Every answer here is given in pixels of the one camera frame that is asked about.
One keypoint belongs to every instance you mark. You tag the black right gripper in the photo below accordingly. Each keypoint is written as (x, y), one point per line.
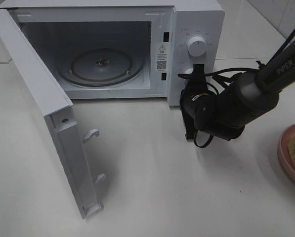
(195, 87)

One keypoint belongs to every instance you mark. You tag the pink round plate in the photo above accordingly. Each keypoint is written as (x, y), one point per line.
(283, 152)

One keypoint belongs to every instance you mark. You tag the white microwave door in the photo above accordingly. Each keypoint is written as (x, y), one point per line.
(53, 110)

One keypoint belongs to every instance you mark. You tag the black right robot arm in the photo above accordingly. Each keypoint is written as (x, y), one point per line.
(222, 103)

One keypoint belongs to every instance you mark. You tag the white lower timer knob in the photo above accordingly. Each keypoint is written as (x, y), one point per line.
(188, 73)

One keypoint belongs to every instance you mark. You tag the white upper power knob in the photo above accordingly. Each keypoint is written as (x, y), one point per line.
(197, 45)

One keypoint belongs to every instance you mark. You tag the white warning label sticker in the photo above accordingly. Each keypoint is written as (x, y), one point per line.
(162, 56)

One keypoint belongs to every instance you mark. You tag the white adjacent table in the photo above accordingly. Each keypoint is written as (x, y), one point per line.
(254, 28)

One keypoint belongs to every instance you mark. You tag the glass microwave turntable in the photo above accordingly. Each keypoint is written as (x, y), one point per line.
(101, 67)

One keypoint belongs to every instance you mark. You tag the white microwave oven body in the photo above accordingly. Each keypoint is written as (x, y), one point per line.
(58, 29)

